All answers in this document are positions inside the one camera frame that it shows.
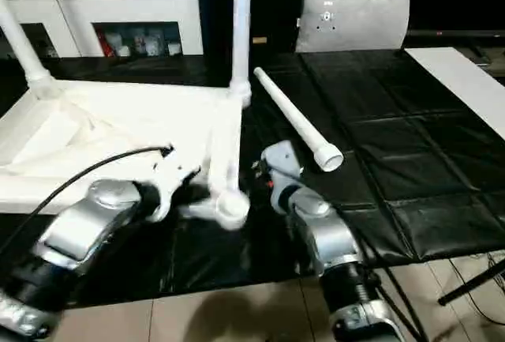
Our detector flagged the white plastic table top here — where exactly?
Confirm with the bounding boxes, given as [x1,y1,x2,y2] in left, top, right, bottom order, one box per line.
[0,78,254,233]

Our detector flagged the black work mat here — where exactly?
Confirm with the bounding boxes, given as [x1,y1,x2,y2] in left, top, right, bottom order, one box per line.
[0,47,505,311]

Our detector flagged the grey printed cushion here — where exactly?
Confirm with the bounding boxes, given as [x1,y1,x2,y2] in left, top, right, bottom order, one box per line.
[294,0,412,54]

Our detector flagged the white flat panel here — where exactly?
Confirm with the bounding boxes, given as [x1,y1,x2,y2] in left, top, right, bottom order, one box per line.
[404,45,505,141]

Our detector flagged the white glass-door cabinet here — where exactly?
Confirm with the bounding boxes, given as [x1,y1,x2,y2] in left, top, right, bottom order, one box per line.
[0,0,203,59]

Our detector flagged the black metal stand leg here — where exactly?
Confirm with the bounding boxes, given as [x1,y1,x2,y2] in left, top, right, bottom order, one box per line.
[436,265,505,307]

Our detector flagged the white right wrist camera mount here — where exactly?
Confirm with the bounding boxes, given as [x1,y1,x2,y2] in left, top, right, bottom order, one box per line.
[261,140,305,216]

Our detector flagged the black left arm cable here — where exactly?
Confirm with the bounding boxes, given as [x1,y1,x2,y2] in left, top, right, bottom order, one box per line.
[0,144,175,253]

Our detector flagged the thin black floor cable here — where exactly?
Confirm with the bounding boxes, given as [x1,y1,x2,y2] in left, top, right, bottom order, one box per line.
[452,254,505,326]

